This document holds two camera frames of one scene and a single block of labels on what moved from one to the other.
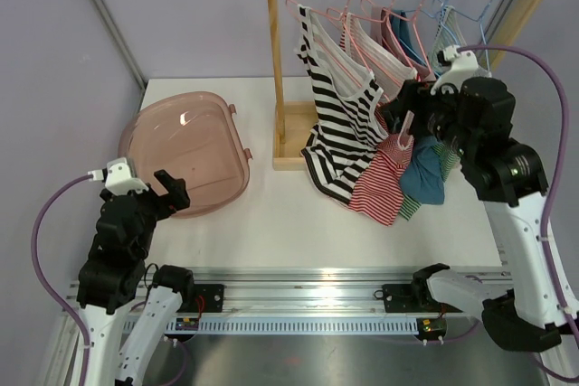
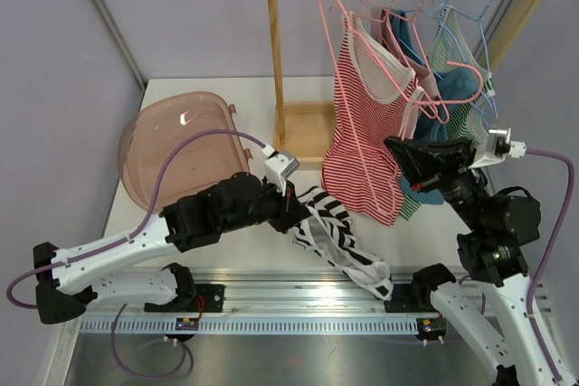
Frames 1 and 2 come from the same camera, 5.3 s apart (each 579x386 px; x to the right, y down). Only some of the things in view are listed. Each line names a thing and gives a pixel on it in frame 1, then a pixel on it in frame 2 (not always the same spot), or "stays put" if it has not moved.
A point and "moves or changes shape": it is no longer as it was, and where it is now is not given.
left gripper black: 175,188 to 290,211
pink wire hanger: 336,14 to 339,21
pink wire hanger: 336,18 moves or changes shape
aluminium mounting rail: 194,291 stays put
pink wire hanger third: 412,23 stays put
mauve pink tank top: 384,32 stays put
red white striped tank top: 376,198 moves or changes shape
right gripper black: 415,97 to 432,164
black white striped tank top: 349,118 to 329,233
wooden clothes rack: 293,124 stays put
